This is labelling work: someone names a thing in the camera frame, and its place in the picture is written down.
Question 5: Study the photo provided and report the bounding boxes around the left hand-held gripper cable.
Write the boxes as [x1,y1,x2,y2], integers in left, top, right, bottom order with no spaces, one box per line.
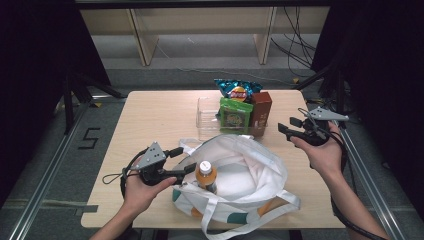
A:
[102,148,151,198]

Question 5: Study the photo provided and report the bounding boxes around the metal floor rail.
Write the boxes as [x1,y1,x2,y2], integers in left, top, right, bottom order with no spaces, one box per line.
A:
[8,95,128,240]
[338,126,406,240]

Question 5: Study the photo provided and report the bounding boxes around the person's left hand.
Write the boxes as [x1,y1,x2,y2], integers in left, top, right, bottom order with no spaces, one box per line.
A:
[121,156,178,216]

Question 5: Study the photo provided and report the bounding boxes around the right hand-held gripper cable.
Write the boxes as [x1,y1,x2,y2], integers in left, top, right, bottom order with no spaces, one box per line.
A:
[328,128,389,240]

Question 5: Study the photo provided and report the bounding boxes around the brown carton box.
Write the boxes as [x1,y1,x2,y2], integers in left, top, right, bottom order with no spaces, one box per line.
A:
[249,91,273,138]

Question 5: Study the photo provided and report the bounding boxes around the tangled floor cables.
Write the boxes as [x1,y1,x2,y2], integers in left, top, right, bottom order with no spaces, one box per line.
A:
[305,95,338,111]

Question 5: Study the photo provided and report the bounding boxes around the white floor cable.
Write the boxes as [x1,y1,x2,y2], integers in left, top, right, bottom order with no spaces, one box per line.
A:
[154,39,295,86]

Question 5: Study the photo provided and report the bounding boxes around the orange drink bottle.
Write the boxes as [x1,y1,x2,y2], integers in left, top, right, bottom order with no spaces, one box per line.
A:
[194,160,218,195]

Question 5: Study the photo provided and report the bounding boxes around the clear plastic container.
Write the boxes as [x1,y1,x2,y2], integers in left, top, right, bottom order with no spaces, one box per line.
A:
[195,96,270,141]

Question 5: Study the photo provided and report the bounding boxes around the black curtain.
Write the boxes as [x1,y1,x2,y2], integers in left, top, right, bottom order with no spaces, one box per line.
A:
[311,0,424,214]
[0,0,112,204]

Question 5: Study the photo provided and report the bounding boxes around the black metal stand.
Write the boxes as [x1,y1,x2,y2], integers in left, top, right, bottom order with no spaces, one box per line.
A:
[62,73,126,135]
[294,64,348,116]

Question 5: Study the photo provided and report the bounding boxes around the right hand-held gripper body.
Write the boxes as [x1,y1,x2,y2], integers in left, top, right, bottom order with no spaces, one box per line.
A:
[300,106,350,147]

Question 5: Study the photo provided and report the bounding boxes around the person's right hand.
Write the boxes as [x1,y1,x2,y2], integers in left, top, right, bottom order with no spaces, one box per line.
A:
[289,121,345,180]

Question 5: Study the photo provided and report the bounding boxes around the blue chip bag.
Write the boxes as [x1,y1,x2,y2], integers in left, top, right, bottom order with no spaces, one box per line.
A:
[213,78,264,103]

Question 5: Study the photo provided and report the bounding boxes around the bundle of black cables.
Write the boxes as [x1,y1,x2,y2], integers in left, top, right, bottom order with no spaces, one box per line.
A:
[269,6,318,78]

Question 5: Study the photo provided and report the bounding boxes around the hand-held gripper cable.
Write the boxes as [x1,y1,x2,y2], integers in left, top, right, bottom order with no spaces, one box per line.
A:
[102,148,151,198]
[328,128,389,240]

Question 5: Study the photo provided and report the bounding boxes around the green snack packet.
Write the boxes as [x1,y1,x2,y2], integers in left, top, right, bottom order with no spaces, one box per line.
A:
[218,97,254,135]

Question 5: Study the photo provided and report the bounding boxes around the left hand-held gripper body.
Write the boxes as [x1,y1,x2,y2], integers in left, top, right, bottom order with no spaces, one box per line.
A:
[134,141,167,186]

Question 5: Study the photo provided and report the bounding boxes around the white canvas tote bag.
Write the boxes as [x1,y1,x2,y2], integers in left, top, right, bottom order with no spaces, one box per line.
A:
[171,133,302,240]

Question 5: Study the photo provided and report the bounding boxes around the beige wooden desk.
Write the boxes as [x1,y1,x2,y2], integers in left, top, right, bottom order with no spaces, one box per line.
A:
[79,6,331,67]

